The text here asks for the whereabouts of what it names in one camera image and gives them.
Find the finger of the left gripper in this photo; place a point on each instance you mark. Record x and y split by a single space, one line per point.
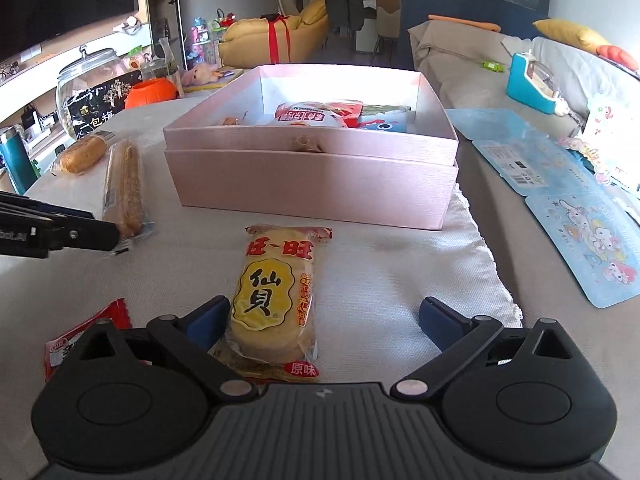
31 229

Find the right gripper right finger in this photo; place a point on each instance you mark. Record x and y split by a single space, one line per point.
460 340

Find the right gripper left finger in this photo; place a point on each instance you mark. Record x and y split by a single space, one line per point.
184 346

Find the yellow rice cracker pack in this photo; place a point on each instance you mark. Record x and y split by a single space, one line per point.
270 334

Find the round bread bun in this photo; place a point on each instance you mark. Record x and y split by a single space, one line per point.
83 154

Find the long wafer biscuit pack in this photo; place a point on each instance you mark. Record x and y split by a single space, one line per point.
123 203

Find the red snack packet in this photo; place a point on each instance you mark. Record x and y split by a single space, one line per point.
56 350

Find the red white snack bag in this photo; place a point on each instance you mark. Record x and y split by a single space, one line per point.
316 114

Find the teal water bottle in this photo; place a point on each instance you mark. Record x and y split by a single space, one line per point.
13 152

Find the black plum snack bag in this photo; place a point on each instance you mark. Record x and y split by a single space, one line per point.
90 109

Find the glass jar with lid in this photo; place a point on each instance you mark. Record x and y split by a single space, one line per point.
85 73

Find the blue cartoon sticker sheet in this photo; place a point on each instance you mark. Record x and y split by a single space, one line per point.
597 240

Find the orange pumpkin bowl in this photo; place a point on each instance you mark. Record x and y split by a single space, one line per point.
150 92

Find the pink cardboard gift box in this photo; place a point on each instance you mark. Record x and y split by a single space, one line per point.
230 152

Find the blue snack packet in box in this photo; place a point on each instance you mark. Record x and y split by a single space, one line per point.
384 118

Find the pink plush toy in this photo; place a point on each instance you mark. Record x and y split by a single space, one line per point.
200 74

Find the teal tape dispenser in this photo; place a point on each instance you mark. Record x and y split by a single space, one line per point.
533 84

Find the grey covered sofa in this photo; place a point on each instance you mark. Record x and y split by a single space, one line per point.
451 57

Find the yellow sofa with ribbon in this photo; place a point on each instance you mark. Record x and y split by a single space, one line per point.
283 39

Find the yellow cushion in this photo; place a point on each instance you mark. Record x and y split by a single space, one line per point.
575 35

